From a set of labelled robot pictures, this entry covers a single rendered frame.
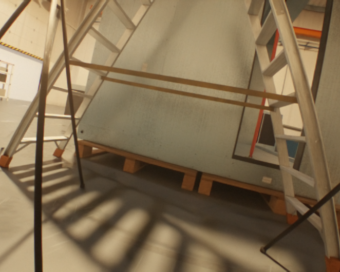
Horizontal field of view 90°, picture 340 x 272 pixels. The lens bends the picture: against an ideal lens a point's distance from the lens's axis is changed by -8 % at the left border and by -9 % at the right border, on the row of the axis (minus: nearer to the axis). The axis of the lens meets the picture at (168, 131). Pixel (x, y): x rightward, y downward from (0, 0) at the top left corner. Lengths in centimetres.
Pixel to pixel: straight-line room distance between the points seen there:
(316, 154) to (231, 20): 137
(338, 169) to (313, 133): 99
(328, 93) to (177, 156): 142
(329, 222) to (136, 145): 153
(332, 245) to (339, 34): 166
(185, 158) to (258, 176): 66
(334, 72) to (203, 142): 127
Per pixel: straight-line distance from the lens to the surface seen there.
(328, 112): 200
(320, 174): 114
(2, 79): 905
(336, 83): 207
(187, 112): 174
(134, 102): 189
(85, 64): 131
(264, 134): 644
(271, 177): 186
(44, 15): 1256
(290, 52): 115
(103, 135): 204
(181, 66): 184
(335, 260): 129
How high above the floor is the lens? 57
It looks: 3 degrees down
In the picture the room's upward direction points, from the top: 12 degrees clockwise
